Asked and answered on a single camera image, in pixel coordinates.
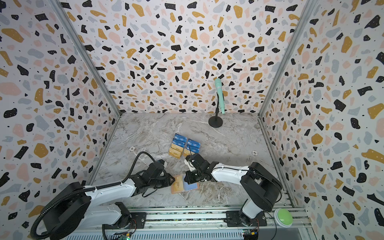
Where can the gold vip card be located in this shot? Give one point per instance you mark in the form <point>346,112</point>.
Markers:
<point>175,153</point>
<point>177,185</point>
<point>187,152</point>
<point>177,148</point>

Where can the pink leather card holder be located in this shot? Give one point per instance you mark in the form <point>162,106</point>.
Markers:
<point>189,187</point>

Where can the blue card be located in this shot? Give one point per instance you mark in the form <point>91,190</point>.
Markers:
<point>192,149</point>
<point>193,143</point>
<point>180,138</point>
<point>178,143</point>

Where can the green push button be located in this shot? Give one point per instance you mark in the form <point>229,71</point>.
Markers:
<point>283,218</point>

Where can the blue card back right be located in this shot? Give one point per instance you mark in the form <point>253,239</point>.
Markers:
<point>193,143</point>

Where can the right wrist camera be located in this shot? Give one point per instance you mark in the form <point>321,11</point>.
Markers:
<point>189,165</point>

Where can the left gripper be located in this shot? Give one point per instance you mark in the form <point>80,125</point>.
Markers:
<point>168,177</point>

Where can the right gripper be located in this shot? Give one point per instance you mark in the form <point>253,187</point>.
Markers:
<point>192,173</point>

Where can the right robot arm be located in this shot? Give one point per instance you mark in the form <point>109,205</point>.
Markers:
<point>263,189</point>

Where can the mint green microphone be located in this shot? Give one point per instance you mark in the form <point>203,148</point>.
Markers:
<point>218,85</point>

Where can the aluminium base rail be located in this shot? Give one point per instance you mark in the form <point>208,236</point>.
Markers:
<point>202,223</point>

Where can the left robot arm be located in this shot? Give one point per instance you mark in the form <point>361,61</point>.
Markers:
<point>79,206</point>

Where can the black microphone stand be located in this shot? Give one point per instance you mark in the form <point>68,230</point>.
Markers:
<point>216,121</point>

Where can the blue card back left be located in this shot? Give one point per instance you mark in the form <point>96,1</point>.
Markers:
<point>180,138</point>

